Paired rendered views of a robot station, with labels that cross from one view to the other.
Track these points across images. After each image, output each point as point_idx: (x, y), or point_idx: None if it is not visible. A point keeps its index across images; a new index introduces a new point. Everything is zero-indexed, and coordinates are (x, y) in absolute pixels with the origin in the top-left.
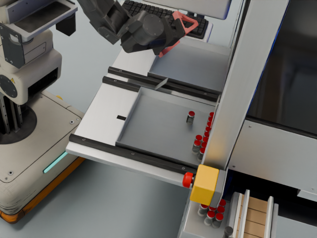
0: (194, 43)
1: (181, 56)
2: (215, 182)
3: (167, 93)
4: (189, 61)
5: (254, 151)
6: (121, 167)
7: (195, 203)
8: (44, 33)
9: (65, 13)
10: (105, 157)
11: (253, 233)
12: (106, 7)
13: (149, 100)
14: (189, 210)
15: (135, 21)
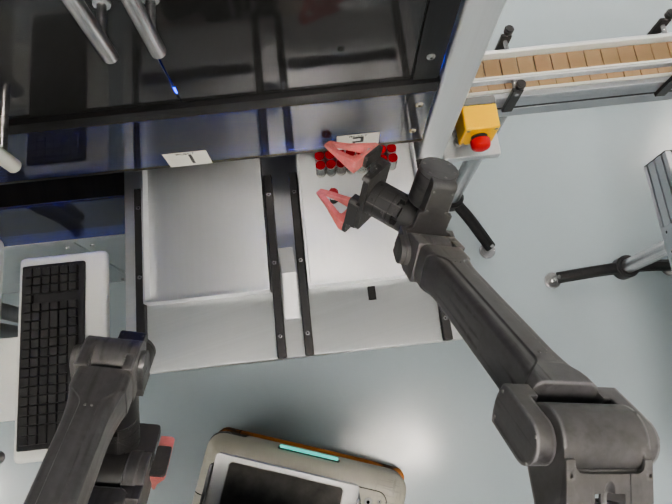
0: (146, 250)
1: (186, 261)
2: (482, 105)
3: (296, 245)
4: (192, 244)
5: None
6: None
7: (459, 152)
8: None
9: (251, 462)
10: None
11: (483, 74)
12: (449, 248)
13: (316, 268)
14: (472, 155)
15: (455, 192)
